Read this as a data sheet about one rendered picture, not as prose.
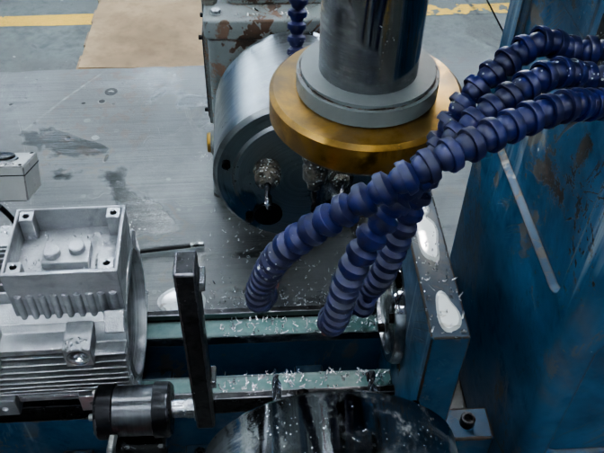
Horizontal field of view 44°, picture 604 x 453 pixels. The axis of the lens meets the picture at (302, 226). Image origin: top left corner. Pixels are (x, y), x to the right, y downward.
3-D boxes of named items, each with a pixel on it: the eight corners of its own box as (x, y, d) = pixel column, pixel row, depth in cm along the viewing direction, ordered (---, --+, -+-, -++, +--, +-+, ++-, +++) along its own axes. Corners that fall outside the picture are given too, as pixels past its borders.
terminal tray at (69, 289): (134, 245, 90) (125, 202, 85) (127, 315, 83) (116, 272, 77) (32, 251, 89) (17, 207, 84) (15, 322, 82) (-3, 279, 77)
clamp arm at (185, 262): (220, 404, 84) (203, 249, 66) (220, 428, 82) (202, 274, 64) (189, 405, 84) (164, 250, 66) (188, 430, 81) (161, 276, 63)
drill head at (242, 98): (358, 108, 137) (369, -21, 119) (386, 254, 111) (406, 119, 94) (221, 111, 136) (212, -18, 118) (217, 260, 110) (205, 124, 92)
